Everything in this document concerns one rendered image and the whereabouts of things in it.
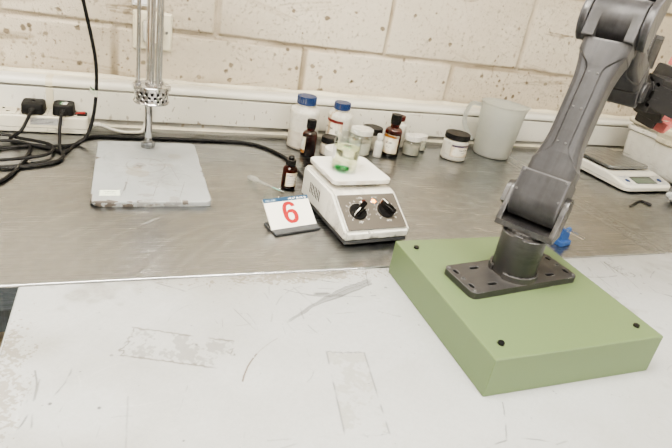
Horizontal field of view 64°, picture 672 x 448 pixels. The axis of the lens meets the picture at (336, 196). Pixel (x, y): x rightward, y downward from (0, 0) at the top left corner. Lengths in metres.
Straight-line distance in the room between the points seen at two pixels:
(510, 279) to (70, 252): 0.62
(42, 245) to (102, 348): 0.25
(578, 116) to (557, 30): 1.02
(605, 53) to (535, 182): 0.19
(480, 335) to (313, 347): 0.20
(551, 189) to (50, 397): 0.63
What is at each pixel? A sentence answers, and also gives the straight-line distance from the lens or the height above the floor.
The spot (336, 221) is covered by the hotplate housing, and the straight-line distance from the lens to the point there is 0.92.
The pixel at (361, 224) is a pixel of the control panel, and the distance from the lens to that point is 0.91.
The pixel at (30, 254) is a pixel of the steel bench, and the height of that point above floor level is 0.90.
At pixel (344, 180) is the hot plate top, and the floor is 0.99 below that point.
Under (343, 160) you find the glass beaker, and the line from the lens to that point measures 0.96.
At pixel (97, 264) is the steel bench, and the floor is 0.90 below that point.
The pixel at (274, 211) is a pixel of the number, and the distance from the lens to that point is 0.93.
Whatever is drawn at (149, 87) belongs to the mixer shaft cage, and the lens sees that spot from 1.04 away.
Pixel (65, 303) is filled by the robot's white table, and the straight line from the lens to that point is 0.75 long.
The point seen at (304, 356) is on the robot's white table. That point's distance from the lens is 0.67.
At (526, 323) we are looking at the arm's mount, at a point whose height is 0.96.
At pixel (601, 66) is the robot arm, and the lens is 0.81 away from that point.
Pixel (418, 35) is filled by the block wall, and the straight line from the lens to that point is 1.53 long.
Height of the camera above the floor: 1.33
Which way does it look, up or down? 23 degrees down
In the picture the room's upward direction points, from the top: 10 degrees clockwise
